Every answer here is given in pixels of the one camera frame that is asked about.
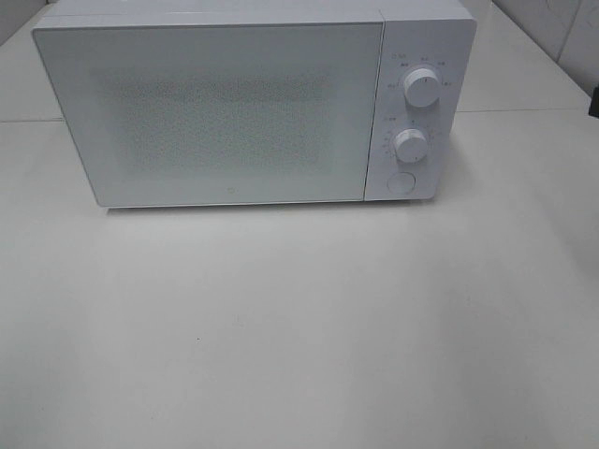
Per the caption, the white timer knob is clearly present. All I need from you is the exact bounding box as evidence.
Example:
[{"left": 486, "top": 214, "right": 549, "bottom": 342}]
[{"left": 393, "top": 128, "right": 429, "bottom": 164}]

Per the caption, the upper white power knob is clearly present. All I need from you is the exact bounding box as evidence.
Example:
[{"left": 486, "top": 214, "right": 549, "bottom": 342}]
[{"left": 403, "top": 67, "right": 441, "bottom": 108}]

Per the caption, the white microwave door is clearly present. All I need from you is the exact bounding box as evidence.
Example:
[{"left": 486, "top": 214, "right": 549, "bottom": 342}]
[{"left": 34, "top": 23, "right": 383, "bottom": 208}]

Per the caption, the white microwave oven body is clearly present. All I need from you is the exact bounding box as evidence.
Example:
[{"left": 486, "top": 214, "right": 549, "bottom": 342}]
[{"left": 32, "top": 1, "right": 476, "bottom": 202}]

